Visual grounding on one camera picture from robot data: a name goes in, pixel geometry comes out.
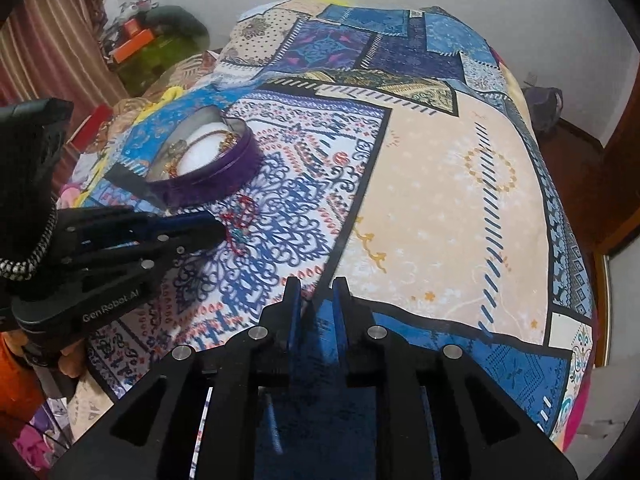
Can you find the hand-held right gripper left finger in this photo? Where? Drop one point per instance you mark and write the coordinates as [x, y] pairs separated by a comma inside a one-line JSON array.
[[295, 305]]

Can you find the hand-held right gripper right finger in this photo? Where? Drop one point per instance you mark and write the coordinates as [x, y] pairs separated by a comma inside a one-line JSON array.
[[341, 305]]

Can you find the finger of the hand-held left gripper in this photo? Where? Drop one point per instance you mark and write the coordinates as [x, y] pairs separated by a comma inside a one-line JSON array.
[[200, 240], [190, 219]]

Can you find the purple heart-shaped tin box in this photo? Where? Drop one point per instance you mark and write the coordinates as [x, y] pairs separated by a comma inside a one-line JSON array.
[[225, 175]]

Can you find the person's left forearm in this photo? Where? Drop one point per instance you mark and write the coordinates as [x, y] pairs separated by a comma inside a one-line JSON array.
[[20, 380]]

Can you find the red box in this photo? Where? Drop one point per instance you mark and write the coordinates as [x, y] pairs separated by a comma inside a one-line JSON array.
[[90, 127]]

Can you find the brown striped curtain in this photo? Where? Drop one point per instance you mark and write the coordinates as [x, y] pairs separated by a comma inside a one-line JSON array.
[[45, 45]]

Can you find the yellow cloth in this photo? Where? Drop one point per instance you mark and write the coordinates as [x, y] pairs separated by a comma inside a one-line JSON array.
[[160, 100]]

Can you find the orange striped patterned cloth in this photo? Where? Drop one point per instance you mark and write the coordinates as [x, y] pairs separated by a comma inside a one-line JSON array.
[[190, 72]]

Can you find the orange box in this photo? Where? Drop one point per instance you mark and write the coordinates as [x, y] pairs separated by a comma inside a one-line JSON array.
[[132, 46]]

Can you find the blue patchwork blanket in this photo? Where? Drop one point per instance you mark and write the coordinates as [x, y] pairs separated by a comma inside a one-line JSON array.
[[440, 185]]

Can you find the green patterned cloth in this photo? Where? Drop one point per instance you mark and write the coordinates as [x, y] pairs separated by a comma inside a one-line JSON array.
[[160, 65]]

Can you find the grey white stuffed toy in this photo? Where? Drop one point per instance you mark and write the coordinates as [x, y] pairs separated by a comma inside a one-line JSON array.
[[125, 10]]

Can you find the grey green plush cushion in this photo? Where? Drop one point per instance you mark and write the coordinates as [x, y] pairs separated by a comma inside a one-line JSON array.
[[175, 20]]

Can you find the pink plush toy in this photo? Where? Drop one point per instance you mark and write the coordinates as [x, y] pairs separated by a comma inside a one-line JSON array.
[[37, 440]]

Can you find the pink bed sheet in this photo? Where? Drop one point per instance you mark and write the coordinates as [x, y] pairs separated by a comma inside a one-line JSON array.
[[580, 415]]

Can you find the dark bag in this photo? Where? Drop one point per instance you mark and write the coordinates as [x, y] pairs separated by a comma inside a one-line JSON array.
[[545, 107]]

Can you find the brown wooden door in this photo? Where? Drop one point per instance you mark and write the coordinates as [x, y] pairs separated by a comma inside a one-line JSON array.
[[620, 195]]

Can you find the white wall socket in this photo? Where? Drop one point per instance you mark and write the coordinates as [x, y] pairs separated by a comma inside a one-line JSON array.
[[531, 79]]

